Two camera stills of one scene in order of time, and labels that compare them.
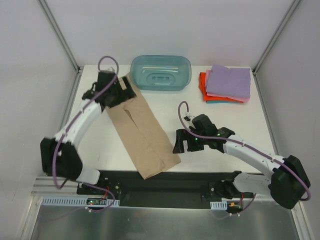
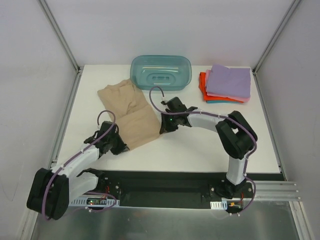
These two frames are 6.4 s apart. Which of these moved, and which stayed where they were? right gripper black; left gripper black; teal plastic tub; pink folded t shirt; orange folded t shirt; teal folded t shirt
Moved: left gripper black; right gripper black
Stayed: teal folded t shirt; pink folded t shirt; orange folded t shirt; teal plastic tub
